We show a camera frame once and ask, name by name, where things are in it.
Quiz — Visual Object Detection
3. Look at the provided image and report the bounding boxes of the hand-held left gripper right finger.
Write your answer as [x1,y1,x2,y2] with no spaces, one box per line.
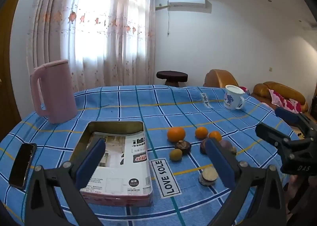
[204,138,288,226]

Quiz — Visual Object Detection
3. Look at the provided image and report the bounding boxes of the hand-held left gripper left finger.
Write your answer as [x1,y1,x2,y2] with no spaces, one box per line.
[25,138,107,226]

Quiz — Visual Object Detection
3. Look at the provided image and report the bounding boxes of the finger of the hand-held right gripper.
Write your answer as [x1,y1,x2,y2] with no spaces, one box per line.
[275,107,317,140]
[255,123,314,153]

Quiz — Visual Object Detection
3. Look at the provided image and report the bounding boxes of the printed tin box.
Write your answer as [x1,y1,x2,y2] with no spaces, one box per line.
[68,121,153,208]

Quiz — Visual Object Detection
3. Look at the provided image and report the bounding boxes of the large orange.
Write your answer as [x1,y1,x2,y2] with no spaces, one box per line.
[167,127,186,143]

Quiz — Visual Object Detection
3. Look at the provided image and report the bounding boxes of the person's right hand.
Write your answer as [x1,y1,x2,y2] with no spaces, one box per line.
[287,175,305,210]

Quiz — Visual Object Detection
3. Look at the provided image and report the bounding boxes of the pink floral pillow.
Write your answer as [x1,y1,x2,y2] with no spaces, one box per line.
[269,89,304,113]

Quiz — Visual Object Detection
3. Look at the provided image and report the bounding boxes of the small orange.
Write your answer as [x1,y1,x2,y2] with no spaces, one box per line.
[195,126,208,139]
[208,131,222,142]

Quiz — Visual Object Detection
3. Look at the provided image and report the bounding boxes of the brown leather sofa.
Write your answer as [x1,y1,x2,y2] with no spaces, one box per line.
[251,81,309,115]

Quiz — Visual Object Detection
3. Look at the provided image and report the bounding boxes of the dark purple mangosteen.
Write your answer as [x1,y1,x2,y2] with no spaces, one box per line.
[175,140,192,156]

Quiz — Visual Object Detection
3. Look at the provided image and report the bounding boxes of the small brown green fruit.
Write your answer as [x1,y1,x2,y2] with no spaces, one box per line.
[169,149,183,161]

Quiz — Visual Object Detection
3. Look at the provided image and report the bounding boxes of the white printed mug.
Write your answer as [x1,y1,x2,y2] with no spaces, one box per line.
[224,84,246,111]

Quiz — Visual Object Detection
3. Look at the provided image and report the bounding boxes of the blue plaid tablecloth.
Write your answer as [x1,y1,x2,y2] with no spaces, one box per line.
[0,85,317,226]

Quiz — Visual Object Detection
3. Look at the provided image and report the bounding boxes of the black smartphone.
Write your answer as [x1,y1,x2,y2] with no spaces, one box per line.
[8,143,37,190]

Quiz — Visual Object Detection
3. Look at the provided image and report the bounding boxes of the orange chair back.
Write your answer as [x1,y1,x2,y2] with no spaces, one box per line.
[203,69,239,88]

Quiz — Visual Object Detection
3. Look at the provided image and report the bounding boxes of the pink electric kettle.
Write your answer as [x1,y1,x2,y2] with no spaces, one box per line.
[30,59,78,124]

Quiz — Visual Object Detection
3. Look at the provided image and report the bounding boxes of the dark round stool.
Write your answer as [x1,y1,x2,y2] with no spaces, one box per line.
[156,71,189,86]

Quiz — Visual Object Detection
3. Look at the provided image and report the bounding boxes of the wooden door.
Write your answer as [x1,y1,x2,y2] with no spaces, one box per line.
[0,0,22,127]

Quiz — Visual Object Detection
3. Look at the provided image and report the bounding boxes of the sheer floral curtain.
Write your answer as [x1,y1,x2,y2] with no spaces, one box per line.
[26,0,159,88]

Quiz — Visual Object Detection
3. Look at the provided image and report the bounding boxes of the white air conditioner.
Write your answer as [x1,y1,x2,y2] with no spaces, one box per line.
[168,0,206,9]

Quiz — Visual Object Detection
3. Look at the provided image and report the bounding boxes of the air conditioner cable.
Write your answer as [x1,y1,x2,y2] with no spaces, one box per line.
[156,4,171,36]

